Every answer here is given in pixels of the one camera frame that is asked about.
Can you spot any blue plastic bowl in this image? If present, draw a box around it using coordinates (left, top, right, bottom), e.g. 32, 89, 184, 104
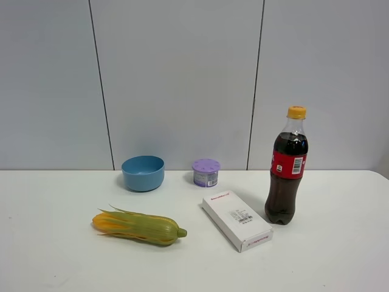
122, 156, 165, 192

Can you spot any purple lidded small jar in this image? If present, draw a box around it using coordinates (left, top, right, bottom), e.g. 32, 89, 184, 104
192, 159, 221, 188

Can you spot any toy corn cob green husk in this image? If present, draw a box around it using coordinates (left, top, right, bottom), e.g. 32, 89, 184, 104
92, 207, 187, 246

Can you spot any cola bottle yellow cap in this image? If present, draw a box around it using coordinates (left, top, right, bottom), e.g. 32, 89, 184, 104
264, 106, 309, 225

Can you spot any white cardboard box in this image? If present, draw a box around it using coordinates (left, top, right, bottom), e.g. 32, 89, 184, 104
202, 190, 274, 252

